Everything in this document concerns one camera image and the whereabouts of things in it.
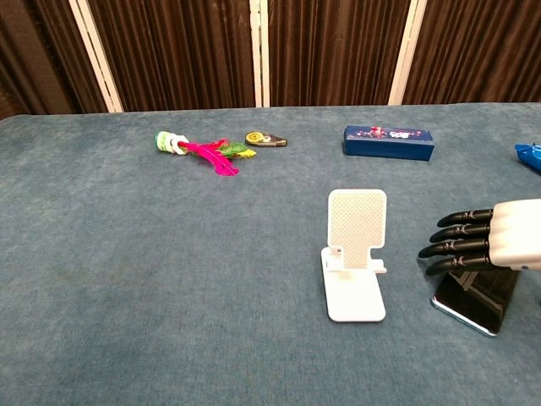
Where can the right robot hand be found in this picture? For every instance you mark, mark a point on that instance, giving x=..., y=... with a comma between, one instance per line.
x=511, y=237

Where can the black smartphone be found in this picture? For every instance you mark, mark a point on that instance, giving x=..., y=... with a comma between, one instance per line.
x=482, y=296

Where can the white phone stand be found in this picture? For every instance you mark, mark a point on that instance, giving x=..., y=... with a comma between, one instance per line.
x=357, y=237

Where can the blue plastic package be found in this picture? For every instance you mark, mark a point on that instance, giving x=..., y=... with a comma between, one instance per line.
x=530, y=155

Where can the dark blue printed box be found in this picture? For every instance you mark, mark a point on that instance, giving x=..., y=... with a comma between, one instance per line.
x=389, y=144

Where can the correction tape dispenser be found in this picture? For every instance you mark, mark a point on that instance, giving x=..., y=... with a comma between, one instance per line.
x=264, y=139

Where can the feather shuttlecock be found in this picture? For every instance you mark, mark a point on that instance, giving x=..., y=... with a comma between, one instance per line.
x=207, y=151

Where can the dark brown pleated curtain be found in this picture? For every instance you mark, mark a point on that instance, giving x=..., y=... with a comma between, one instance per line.
x=186, y=51

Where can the white screen frame post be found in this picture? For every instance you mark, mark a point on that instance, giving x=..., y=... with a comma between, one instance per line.
x=406, y=53
x=260, y=53
x=95, y=55

